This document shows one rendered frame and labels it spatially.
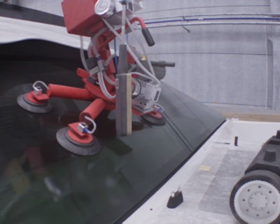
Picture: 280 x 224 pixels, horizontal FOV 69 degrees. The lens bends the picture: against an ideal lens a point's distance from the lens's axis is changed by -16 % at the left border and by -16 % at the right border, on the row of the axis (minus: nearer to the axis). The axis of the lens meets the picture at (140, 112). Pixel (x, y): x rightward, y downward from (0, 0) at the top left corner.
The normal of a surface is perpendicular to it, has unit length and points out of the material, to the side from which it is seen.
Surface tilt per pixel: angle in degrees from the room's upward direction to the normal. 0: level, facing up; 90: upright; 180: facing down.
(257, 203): 90
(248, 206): 90
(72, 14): 90
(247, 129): 90
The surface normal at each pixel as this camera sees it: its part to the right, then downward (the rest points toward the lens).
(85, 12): -0.47, 0.12
